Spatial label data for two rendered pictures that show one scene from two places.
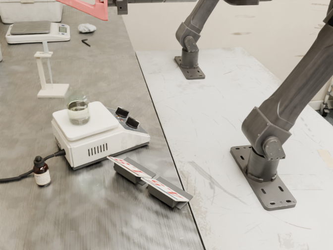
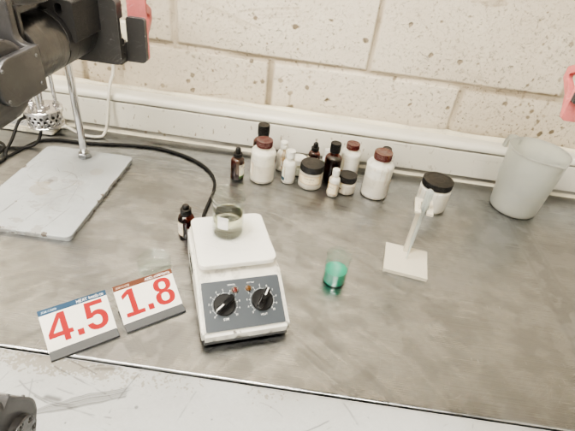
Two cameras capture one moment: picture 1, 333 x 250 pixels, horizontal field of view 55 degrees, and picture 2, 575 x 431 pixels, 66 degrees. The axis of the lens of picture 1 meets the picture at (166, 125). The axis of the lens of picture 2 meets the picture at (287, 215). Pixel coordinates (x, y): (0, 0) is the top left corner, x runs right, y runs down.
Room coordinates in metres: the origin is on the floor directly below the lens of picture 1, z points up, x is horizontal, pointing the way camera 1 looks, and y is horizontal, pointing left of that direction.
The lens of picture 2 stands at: (0.83, -0.31, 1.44)
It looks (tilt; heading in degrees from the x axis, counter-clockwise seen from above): 36 degrees down; 104
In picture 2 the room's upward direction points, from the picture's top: 8 degrees clockwise
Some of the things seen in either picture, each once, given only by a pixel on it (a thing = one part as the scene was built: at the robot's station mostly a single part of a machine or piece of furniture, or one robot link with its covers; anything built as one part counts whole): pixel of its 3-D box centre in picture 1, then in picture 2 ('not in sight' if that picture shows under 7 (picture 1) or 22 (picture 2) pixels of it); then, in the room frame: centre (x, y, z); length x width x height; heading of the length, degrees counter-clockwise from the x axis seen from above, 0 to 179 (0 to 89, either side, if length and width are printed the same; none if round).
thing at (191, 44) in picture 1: (189, 41); not in sight; (1.12, -0.07, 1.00); 0.09 x 0.06 x 0.06; 13
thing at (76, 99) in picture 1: (76, 106); (228, 212); (0.60, 0.20, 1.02); 0.06 x 0.05 x 0.08; 124
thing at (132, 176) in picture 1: (132, 165); (149, 299); (0.53, 0.07, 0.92); 0.09 x 0.06 x 0.04; 52
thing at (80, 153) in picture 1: (97, 131); (234, 270); (0.63, 0.16, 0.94); 0.22 x 0.13 x 0.08; 125
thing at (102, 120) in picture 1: (85, 119); (232, 239); (0.61, 0.19, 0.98); 0.12 x 0.12 x 0.01; 35
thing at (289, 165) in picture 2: not in sight; (289, 166); (0.60, 0.53, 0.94); 0.03 x 0.03 x 0.08
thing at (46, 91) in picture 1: (50, 72); (414, 236); (0.89, 0.36, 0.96); 0.08 x 0.08 x 0.13; 5
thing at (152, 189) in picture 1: (167, 187); (79, 324); (0.47, -0.01, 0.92); 0.09 x 0.06 x 0.04; 52
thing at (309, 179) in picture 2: not in sight; (311, 174); (0.65, 0.54, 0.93); 0.05 x 0.05 x 0.06
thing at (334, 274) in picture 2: not in sight; (336, 267); (0.78, 0.26, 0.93); 0.04 x 0.04 x 0.06
